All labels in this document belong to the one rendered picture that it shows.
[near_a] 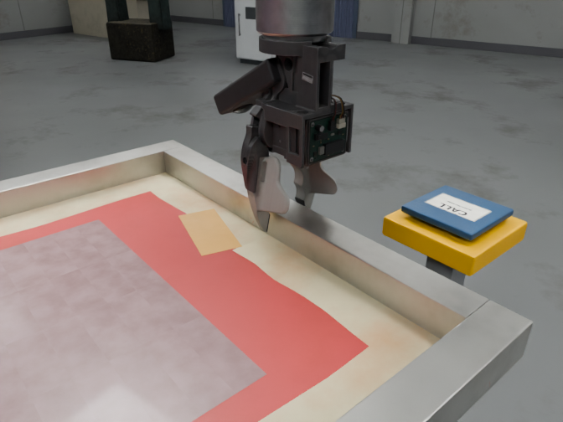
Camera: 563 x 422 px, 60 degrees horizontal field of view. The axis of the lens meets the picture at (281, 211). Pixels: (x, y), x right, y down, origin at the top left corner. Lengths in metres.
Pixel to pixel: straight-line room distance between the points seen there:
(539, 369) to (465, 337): 1.55
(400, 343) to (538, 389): 1.46
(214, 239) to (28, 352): 0.23
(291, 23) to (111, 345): 0.32
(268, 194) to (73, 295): 0.22
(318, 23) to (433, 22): 8.26
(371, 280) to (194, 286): 0.18
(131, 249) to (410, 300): 0.31
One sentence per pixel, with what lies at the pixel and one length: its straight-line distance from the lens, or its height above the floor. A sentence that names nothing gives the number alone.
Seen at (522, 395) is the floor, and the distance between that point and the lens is 1.85.
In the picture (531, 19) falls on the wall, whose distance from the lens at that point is 8.34.
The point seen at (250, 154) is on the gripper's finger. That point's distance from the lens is 0.51.
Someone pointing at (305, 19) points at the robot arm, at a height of 1.20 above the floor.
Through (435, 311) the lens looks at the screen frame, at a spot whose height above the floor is 0.98.
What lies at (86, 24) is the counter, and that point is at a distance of 10.22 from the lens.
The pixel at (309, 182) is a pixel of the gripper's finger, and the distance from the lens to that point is 0.58.
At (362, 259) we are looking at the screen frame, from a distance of 0.48.
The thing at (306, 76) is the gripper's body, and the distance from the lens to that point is 0.47.
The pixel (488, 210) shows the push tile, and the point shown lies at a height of 0.97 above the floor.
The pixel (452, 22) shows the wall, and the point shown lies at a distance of 8.62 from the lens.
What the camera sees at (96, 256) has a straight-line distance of 0.58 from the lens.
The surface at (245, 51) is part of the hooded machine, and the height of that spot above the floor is 0.17.
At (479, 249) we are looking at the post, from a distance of 0.60.
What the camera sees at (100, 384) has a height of 0.96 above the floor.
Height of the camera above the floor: 1.25
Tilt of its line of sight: 27 degrees down
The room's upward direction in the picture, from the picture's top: straight up
